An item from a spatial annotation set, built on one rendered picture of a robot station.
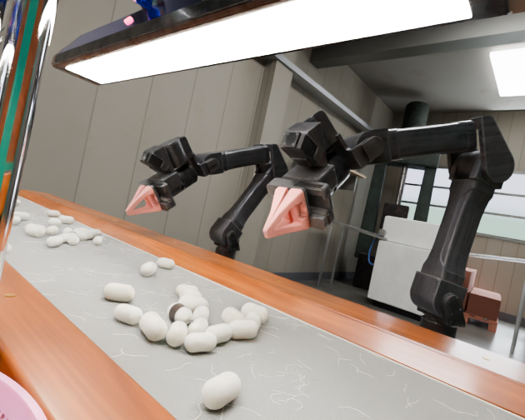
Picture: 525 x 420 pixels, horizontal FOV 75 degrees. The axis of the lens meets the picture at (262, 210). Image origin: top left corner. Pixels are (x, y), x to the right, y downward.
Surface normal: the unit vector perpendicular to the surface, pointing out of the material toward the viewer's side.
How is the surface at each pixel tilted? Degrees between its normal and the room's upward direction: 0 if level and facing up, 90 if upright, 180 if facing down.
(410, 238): 90
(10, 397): 75
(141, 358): 0
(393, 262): 90
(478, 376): 45
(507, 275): 90
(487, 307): 90
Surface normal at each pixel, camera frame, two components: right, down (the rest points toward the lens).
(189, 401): 0.20, -0.98
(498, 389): -0.30, -0.78
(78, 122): 0.75, 0.15
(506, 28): -0.63, -0.13
